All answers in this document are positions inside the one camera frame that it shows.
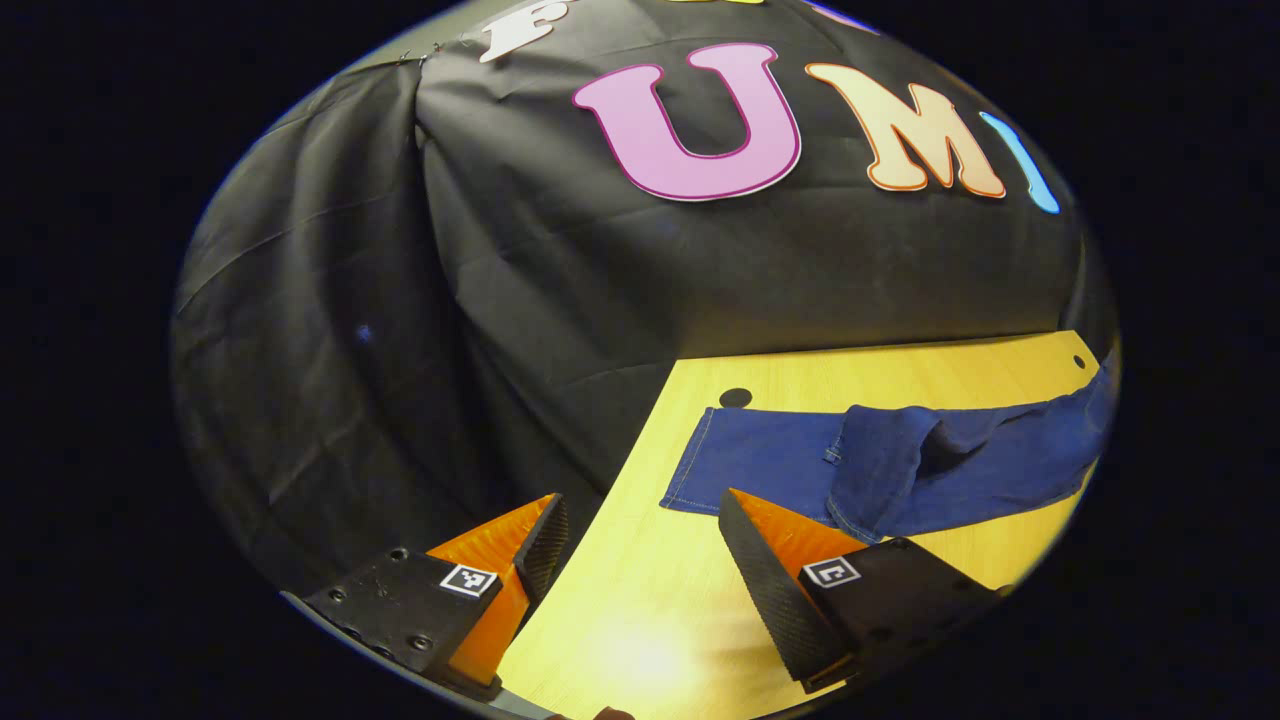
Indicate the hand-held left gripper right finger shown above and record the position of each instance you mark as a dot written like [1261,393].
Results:
[770,590]

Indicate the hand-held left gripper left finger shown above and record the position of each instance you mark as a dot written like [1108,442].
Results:
[545,550]

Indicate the blue jeans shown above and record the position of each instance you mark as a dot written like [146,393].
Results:
[760,460]

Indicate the black backdrop cloth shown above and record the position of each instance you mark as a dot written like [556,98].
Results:
[500,300]

